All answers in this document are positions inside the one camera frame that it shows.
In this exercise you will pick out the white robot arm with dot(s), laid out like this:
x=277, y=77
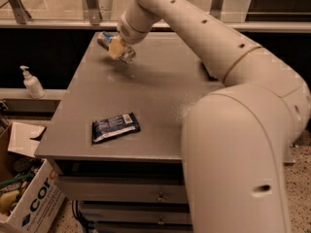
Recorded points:
x=233, y=139

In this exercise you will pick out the white cardboard box with lettering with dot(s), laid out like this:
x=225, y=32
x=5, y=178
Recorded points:
x=30, y=200

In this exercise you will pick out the grey drawer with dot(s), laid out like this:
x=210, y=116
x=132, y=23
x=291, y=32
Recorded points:
x=122, y=190
x=159, y=214

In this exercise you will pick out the upper grey drawer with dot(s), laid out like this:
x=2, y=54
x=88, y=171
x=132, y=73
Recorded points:
x=122, y=190

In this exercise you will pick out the silver blue redbull can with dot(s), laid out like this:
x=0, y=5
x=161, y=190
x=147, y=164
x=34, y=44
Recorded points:
x=104, y=39

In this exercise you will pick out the lower grey drawer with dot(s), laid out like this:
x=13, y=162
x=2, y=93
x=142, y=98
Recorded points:
x=159, y=214

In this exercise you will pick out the metal railing post left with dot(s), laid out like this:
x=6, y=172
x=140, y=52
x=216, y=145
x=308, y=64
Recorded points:
x=20, y=13

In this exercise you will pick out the white pump dispenser bottle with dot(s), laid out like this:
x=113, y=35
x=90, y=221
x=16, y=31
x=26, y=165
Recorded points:
x=32, y=84

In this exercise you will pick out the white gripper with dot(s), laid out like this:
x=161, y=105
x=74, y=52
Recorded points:
x=128, y=33

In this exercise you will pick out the grey drawer cabinet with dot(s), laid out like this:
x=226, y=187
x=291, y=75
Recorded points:
x=156, y=147

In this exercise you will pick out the dark blue snack packet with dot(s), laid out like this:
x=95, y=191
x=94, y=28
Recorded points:
x=107, y=129

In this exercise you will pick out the metal railing post middle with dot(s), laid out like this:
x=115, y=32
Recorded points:
x=94, y=14

